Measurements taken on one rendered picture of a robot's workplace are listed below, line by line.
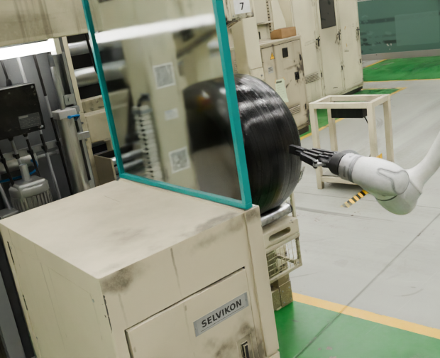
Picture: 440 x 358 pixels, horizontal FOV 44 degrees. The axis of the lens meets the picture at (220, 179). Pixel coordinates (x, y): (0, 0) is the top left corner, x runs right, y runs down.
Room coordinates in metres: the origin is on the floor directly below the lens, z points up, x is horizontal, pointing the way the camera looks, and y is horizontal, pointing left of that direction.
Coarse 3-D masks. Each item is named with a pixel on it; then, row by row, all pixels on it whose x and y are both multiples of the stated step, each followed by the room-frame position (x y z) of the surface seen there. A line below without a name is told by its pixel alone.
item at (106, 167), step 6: (96, 156) 2.21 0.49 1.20; (102, 156) 2.18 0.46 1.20; (108, 156) 2.26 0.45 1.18; (114, 156) 2.28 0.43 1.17; (96, 162) 2.22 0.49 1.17; (102, 162) 2.18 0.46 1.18; (108, 162) 2.14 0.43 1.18; (114, 162) 2.14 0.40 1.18; (102, 168) 2.19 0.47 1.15; (108, 168) 2.14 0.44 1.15; (114, 168) 2.13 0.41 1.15; (102, 174) 2.19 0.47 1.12; (108, 174) 2.15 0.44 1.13; (114, 174) 2.12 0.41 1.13; (102, 180) 2.21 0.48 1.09; (108, 180) 2.16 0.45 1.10
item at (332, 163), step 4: (336, 152) 1.71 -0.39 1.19; (340, 152) 1.71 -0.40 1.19; (332, 156) 1.70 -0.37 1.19; (336, 156) 1.69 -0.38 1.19; (340, 156) 1.68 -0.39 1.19; (320, 160) 1.73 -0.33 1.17; (324, 160) 1.72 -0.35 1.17; (328, 160) 1.72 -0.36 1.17; (332, 160) 1.69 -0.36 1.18; (336, 160) 1.68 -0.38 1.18; (340, 160) 1.67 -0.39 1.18; (328, 164) 1.70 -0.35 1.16; (332, 164) 1.68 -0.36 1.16; (336, 164) 1.67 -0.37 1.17; (332, 168) 1.68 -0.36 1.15; (336, 168) 1.67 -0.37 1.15; (332, 172) 1.69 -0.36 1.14; (336, 172) 1.68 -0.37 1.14
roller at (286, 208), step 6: (282, 204) 2.05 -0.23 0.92; (288, 204) 2.05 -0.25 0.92; (270, 210) 2.00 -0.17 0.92; (276, 210) 2.00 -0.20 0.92; (282, 210) 2.01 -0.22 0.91; (288, 210) 2.03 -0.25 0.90; (264, 216) 1.96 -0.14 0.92; (270, 216) 1.97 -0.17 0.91; (276, 216) 1.99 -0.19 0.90; (282, 216) 2.01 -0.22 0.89; (264, 222) 1.95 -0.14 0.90; (270, 222) 1.98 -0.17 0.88
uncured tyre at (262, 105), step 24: (240, 96) 1.92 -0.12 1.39; (264, 96) 1.96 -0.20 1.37; (264, 120) 1.88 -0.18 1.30; (288, 120) 1.93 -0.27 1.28; (264, 144) 1.83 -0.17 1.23; (288, 144) 1.89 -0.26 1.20; (264, 168) 1.82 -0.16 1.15; (288, 168) 1.89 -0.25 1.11; (264, 192) 1.84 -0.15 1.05; (288, 192) 1.95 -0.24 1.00
